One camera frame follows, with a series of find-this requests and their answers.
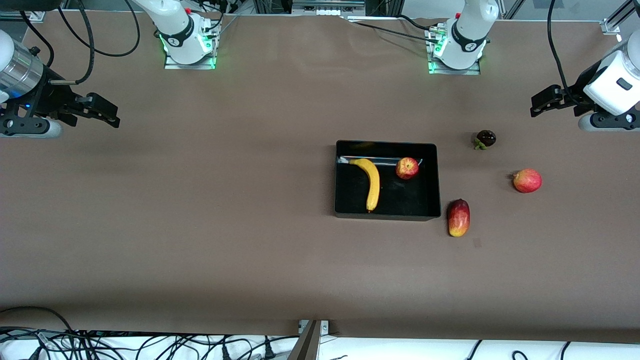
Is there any dark purple mangosteen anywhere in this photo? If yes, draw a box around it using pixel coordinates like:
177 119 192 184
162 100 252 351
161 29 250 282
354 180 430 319
473 129 497 151

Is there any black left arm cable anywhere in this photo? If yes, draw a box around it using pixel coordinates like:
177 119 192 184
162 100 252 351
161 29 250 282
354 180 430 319
547 0 576 96

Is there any aluminium corner bracket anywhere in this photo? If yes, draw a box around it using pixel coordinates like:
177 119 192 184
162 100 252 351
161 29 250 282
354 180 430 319
601 0 640 36

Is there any black base power cable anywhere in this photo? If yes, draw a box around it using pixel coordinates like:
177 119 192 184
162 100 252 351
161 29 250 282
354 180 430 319
347 17 441 45

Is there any red yellow mango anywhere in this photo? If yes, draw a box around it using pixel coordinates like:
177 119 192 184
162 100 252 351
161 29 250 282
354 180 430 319
447 198 471 238

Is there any dark metal post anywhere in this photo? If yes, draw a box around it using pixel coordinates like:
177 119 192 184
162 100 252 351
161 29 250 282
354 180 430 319
287 320 322 360

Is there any silver metal bracket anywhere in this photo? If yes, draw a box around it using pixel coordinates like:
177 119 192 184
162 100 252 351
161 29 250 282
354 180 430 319
299 320 330 335

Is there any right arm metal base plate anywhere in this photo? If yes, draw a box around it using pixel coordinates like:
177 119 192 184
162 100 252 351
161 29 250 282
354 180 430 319
164 50 217 70

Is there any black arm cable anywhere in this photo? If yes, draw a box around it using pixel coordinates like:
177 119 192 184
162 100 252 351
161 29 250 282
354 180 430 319
547 0 576 96
20 0 142 86

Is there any black plastic box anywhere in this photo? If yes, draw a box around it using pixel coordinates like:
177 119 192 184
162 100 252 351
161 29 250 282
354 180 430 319
334 139 442 221

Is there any yellow banana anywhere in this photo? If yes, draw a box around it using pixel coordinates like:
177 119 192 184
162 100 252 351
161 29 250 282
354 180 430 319
348 158 381 213

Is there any black cable bundle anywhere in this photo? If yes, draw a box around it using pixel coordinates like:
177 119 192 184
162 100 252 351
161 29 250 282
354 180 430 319
0 327 301 360

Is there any aluminium edge profile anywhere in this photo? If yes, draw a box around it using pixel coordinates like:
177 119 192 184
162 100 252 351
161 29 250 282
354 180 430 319
0 10 46 23

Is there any black looped floor cable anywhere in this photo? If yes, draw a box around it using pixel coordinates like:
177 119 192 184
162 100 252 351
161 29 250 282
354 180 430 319
0 306 76 333

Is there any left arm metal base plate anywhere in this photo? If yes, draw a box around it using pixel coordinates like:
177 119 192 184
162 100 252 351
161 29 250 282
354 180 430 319
428 60 482 76

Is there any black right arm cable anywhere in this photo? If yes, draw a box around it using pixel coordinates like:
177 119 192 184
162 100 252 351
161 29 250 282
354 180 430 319
20 0 142 86

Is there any red apple right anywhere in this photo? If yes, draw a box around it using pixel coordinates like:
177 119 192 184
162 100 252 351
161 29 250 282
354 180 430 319
512 168 543 194

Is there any small red apple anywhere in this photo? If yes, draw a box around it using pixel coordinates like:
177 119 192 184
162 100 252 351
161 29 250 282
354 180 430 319
395 157 420 180

